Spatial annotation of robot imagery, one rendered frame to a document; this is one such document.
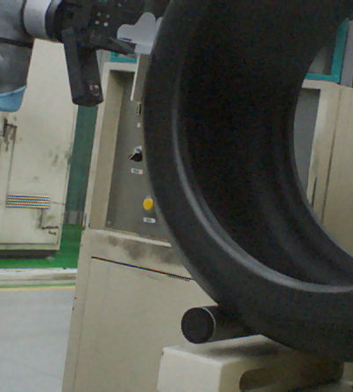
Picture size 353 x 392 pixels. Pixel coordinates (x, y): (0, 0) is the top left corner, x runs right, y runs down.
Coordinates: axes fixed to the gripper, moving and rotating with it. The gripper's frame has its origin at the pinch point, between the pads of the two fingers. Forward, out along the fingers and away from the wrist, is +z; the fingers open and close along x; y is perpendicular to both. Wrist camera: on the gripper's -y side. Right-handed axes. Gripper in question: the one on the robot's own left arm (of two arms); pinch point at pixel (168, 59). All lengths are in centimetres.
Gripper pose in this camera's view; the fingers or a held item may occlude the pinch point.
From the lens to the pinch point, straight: 144.3
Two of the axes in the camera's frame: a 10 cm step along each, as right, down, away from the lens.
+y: 2.3, -9.6, -1.2
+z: 8.0, 2.6, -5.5
